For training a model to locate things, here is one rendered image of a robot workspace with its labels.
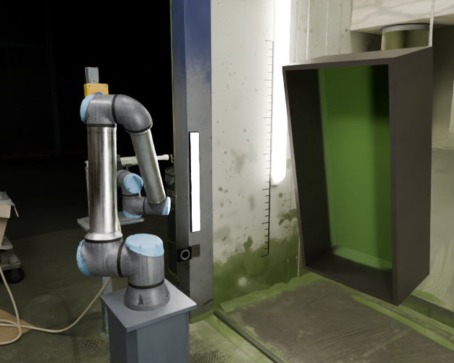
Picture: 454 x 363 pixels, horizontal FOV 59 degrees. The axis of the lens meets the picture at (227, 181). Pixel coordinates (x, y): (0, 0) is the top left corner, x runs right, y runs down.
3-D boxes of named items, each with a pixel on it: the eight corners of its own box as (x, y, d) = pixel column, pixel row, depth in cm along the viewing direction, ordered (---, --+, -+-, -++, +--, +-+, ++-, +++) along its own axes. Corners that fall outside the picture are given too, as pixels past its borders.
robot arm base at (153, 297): (134, 316, 157) (133, 292, 155) (117, 297, 172) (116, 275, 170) (177, 302, 168) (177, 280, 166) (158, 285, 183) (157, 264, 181)
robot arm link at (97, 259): (116, 282, 160) (113, 91, 153) (74, 281, 162) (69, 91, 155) (129, 271, 175) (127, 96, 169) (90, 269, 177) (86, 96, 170)
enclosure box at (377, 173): (336, 244, 265) (323, 55, 226) (429, 274, 221) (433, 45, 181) (303, 268, 245) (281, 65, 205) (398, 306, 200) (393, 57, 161)
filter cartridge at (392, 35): (423, 138, 320) (434, 27, 301) (423, 144, 288) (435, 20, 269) (375, 136, 335) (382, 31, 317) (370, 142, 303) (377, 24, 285)
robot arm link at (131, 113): (149, 88, 161) (173, 204, 207) (118, 88, 162) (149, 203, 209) (142, 104, 152) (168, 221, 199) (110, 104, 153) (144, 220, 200)
